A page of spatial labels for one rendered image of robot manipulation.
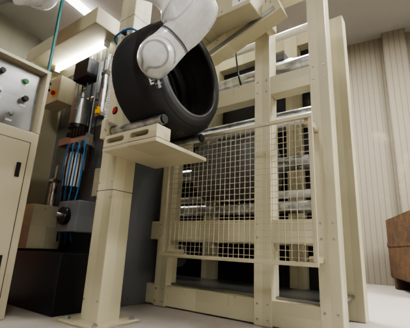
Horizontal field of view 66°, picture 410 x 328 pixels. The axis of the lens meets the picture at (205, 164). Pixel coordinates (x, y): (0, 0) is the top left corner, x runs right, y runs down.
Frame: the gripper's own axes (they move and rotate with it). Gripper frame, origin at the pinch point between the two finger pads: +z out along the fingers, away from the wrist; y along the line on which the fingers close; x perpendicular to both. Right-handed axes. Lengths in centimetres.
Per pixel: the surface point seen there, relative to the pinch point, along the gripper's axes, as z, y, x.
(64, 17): 405, -168, -92
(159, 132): 8.3, 22.1, -4.3
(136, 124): 21.7, 16.5, -13.0
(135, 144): 14.4, 24.9, -15.7
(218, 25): 64, -28, 47
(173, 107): 15.5, 13.0, 4.9
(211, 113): 36.7, 20.5, 24.8
